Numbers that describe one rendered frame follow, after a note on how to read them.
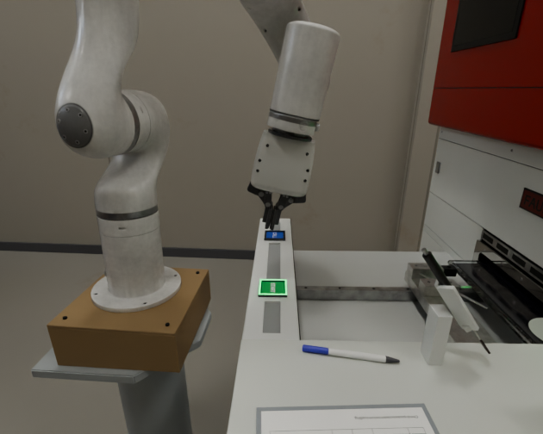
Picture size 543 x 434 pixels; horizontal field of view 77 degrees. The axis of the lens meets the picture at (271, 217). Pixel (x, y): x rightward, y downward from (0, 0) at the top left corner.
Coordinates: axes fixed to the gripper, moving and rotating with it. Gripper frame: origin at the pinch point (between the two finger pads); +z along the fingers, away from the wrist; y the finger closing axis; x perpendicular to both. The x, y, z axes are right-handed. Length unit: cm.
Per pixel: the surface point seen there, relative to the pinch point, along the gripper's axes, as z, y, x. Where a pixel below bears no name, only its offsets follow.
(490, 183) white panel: -10, -57, -31
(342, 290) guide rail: 22.3, -23.1, -17.1
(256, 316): 15.7, -0.8, 8.6
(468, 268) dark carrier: 11, -54, -20
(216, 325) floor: 116, 12, -109
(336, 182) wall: 34, -53, -191
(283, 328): 14.7, -5.5, 11.7
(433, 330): 4.4, -24.3, 19.4
